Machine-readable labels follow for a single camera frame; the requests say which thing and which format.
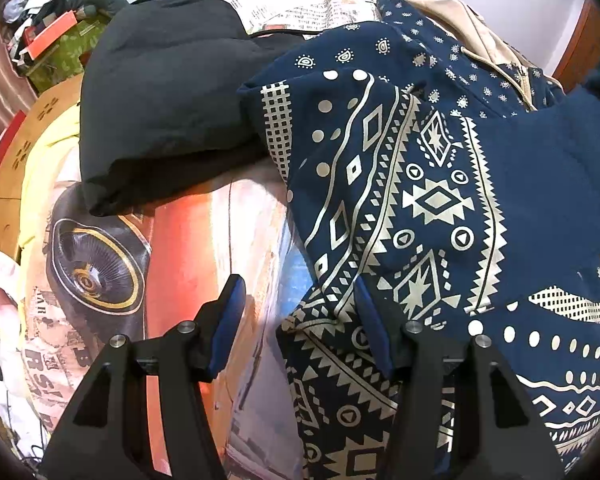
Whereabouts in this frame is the navy patterned hooded jacket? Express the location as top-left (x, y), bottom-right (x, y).
top-left (239, 0), bottom-right (600, 479)

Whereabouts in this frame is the printed bed blanket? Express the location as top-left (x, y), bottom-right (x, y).
top-left (19, 0), bottom-right (378, 479)

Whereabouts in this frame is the wooden folding lap table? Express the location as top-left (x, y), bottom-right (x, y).
top-left (0, 74), bottom-right (83, 261)

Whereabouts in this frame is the black folded garment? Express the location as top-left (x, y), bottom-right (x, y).
top-left (80, 0), bottom-right (304, 217)

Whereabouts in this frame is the red book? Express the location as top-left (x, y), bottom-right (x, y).
top-left (0, 110), bottom-right (27, 166)

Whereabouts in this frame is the green patterned storage box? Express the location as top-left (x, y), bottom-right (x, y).
top-left (26, 14), bottom-right (110, 94)

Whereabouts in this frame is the wooden door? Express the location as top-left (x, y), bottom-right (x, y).
top-left (553, 0), bottom-right (600, 93)

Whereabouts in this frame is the orange box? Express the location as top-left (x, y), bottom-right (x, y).
top-left (20, 10), bottom-right (78, 60)

